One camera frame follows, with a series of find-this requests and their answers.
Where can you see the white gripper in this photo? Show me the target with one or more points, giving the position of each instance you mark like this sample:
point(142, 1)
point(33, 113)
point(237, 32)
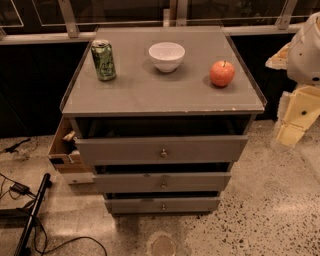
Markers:
point(305, 56)

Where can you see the grey bottom drawer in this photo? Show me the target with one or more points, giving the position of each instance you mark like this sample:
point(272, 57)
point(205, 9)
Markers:
point(162, 205)

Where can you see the grey drawer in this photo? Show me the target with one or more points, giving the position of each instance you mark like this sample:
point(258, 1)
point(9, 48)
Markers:
point(162, 205)
point(161, 182)
point(161, 150)

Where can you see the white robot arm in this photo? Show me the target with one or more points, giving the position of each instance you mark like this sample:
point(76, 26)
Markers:
point(300, 58)

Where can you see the grey top drawer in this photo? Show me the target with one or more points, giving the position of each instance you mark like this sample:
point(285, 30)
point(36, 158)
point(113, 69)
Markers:
point(161, 150)

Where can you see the grey drawer cabinet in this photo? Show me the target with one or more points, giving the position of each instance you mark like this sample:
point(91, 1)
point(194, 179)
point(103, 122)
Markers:
point(145, 102)

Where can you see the grey middle drawer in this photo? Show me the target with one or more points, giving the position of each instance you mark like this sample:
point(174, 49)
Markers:
point(161, 182)

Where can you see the open cardboard box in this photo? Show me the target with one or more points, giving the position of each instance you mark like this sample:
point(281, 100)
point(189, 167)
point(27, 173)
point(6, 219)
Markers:
point(65, 157)

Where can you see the red apple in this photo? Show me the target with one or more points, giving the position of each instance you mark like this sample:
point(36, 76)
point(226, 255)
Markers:
point(221, 73)

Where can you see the white ceramic bowl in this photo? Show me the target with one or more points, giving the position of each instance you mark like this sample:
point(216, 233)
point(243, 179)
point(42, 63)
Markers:
point(166, 56)

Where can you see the green soda can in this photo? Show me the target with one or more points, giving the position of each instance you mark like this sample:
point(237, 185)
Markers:
point(102, 54)

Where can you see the metal window railing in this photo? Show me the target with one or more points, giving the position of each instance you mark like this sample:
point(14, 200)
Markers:
point(45, 21)

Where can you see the black power adapter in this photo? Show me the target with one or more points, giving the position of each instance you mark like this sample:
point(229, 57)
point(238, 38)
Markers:
point(20, 188)

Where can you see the black pole on floor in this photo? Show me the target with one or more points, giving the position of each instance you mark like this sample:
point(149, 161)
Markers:
point(21, 249)

